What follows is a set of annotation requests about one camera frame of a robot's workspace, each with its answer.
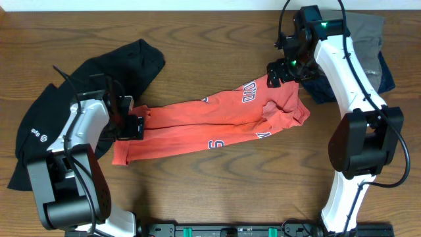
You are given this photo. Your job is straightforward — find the red orange printed t-shirt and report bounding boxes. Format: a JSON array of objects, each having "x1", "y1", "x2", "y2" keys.
[{"x1": 112, "y1": 76, "x2": 310, "y2": 165}]

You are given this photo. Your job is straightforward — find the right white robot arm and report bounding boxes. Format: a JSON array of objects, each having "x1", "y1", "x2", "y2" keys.
[{"x1": 267, "y1": 6, "x2": 405, "y2": 236}]

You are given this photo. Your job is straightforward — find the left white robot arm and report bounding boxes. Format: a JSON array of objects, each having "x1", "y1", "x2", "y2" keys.
[{"x1": 27, "y1": 90, "x2": 143, "y2": 236}]

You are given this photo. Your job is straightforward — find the navy blue folded garment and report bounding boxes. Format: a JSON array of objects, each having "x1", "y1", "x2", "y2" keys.
[{"x1": 301, "y1": 52, "x2": 395, "y2": 104}]

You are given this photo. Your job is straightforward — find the black garment with white logo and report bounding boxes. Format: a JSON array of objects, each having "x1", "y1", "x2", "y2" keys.
[{"x1": 7, "y1": 39, "x2": 166, "y2": 191}]

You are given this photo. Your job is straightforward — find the grey folded t-shirt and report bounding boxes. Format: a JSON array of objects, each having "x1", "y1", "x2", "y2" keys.
[{"x1": 324, "y1": 9, "x2": 385, "y2": 93}]

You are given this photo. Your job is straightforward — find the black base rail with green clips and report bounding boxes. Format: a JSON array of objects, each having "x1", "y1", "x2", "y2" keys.
[{"x1": 64, "y1": 223, "x2": 395, "y2": 237}]

